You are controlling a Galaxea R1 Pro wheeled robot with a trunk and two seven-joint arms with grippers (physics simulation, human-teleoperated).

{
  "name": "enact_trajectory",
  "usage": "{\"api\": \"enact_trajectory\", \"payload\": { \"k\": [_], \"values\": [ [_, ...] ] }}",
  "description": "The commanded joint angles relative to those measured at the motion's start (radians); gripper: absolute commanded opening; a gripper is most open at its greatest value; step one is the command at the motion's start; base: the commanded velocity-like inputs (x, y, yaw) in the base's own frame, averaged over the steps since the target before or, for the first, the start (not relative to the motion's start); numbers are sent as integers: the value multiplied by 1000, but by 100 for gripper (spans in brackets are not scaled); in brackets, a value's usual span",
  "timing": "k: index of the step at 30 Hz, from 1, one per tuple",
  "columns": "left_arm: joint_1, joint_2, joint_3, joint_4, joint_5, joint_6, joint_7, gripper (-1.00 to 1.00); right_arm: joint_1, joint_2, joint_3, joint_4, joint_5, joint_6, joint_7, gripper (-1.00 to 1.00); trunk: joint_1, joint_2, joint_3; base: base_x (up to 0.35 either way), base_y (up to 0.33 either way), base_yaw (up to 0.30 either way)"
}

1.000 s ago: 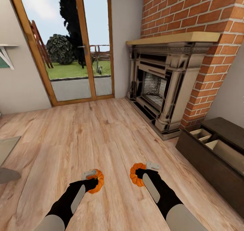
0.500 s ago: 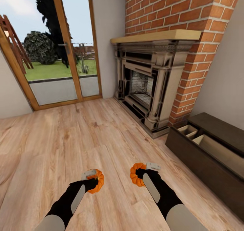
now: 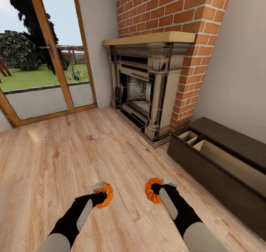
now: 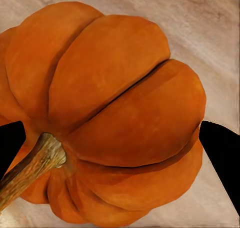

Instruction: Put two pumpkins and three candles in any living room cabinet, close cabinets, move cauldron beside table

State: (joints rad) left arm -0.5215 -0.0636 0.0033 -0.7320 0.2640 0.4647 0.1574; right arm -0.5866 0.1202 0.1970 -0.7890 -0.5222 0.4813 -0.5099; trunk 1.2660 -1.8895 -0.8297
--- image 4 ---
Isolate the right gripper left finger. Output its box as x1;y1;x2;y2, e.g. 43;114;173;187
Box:
0;121;26;181

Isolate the pumpkin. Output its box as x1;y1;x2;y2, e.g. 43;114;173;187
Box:
0;1;207;228

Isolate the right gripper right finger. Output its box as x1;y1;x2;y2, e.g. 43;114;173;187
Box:
199;121;240;216

